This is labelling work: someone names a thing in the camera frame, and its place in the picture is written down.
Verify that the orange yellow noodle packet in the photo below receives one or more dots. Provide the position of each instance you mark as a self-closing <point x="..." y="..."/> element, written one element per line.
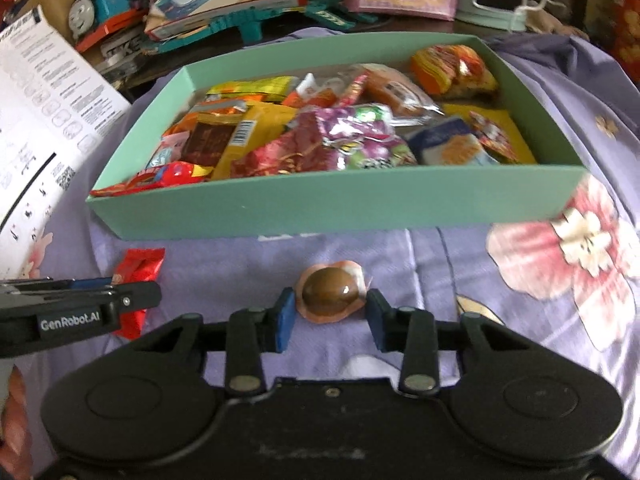
<point x="452" y="70"/>

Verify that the purple floral cloth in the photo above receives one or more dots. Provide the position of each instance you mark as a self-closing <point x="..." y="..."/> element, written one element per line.
<point x="450" y="280"/>

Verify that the purple green snack packet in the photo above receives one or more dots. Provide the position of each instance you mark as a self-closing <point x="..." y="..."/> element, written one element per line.
<point x="370" y="135"/>

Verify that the red triangular snack packet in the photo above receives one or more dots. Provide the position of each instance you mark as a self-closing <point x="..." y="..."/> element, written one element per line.
<point x="140" y="275"/>

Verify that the brown round candy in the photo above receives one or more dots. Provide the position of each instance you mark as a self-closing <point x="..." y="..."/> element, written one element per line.
<point x="327" y="292"/>

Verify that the brown chocolate packet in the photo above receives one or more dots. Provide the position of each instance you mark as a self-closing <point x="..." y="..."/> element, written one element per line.
<point x="210" y="140"/>

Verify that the clear orange snack packet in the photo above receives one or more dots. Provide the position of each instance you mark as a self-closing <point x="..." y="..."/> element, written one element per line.
<point x="400" y="92"/>

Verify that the person's left hand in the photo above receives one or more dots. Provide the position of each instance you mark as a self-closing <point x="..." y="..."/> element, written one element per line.
<point x="17" y="410"/>

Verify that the orange small candy packet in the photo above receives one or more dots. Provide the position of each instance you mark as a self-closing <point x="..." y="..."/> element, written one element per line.
<point x="317" y="92"/>

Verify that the red orange snack packet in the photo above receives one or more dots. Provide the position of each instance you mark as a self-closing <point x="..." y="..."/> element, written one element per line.
<point x="495" y="140"/>

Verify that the blue toy train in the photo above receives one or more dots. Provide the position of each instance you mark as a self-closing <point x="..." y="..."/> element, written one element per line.
<point x="97" y="5"/>

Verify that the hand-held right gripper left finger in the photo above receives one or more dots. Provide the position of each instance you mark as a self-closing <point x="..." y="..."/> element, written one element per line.
<point x="282" y="320"/>

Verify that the orange silver snack packet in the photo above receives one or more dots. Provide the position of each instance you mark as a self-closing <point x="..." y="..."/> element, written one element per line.
<point x="215" y="112"/>

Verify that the yellow green candy packet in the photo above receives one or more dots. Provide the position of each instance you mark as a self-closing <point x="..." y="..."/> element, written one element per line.
<point x="250" y="89"/>

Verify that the red printed box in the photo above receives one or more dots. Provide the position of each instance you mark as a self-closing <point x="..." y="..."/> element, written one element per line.
<point x="622" y="20"/>

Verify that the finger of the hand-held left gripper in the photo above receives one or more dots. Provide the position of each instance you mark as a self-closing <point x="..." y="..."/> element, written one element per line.
<point x="140" y="300"/>
<point x="92" y="284"/>

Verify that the dark red jujube packet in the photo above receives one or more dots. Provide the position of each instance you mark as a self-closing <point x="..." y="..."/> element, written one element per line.
<point x="285" y="152"/>

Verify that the light blue cracker packet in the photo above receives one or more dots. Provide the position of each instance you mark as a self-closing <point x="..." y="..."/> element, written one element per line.
<point x="450" y="145"/>

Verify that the yellow snack bar packet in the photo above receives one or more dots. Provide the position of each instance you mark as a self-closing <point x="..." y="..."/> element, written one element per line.
<point x="260" y="135"/>

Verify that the white instruction sheet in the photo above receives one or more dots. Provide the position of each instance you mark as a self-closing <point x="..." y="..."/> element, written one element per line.
<point x="40" y="125"/>

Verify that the mint green cardboard box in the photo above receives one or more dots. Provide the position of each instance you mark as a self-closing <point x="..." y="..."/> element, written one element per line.
<point x="350" y="205"/>

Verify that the long red snack packet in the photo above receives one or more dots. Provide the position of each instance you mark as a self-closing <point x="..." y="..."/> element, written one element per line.
<point x="160" y="177"/>

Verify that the pink white snack packet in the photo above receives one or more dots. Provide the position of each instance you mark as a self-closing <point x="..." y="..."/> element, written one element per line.
<point x="167" y="152"/>

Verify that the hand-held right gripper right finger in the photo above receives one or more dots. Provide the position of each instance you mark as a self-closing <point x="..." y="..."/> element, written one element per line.
<point x="377" y="322"/>

